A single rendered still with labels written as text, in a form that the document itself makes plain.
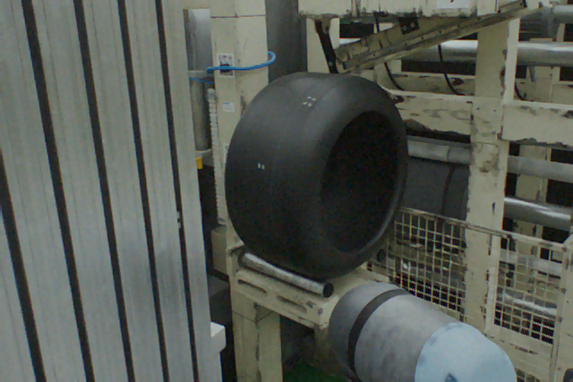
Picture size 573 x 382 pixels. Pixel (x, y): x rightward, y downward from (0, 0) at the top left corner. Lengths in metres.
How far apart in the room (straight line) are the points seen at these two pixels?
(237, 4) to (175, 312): 1.19
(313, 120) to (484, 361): 0.91
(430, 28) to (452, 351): 1.29
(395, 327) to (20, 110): 0.41
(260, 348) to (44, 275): 1.60
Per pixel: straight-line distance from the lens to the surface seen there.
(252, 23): 1.71
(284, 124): 1.39
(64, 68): 0.48
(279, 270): 1.67
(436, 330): 0.60
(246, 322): 2.02
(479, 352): 0.58
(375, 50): 1.83
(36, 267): 0.49
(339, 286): 1.80
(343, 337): 0.65
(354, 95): 1.47
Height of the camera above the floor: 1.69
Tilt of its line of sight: 17 degrees down
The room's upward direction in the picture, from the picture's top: 2 degrees counter-clockwise
